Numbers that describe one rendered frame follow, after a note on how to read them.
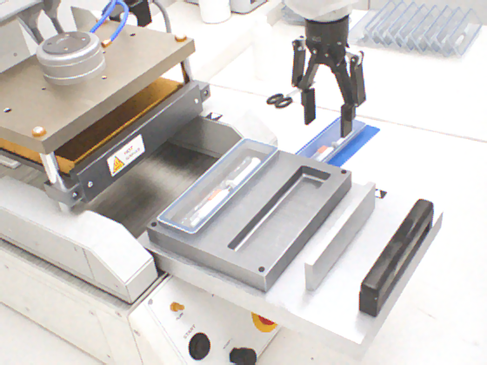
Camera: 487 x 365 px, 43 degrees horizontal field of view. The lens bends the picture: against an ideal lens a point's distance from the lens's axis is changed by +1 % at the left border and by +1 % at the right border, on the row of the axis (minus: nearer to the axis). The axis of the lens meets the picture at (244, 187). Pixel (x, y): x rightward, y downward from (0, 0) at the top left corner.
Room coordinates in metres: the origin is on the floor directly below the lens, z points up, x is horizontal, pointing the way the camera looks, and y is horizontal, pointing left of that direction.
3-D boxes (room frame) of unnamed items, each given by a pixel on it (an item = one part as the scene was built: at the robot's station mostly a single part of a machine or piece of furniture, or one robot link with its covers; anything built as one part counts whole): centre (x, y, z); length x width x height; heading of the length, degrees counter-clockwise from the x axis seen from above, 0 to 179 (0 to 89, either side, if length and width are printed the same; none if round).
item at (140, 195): (0.75, 0.22, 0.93); 0.46 x 0.35 x 0.01; 51
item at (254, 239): (0.56, -0.01, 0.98); 0.20 x 0.17 x 0.03; 141
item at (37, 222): (0.57, 0.23, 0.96); 0.25 x 0.05 x 0.07; 51
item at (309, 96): (1.01, -0.15, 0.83); 0.03 x 0.01 x 0.07; 135
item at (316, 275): (0.53, -0.04, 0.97); 0.30 x 0.22 x 0.08; 51
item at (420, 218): (0.45, -0.15, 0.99); 0.15 x 0.02 x 0.04; 141
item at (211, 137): (0.79, 0.05, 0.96); 0.26 x 0.05 x 0.07; 51
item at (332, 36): (0.98, -0.18, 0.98); 0.08 x 0.08 x 0.09
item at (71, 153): (0.73, 0.19, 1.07); 0.22 x 0.17 x 0.10; 141
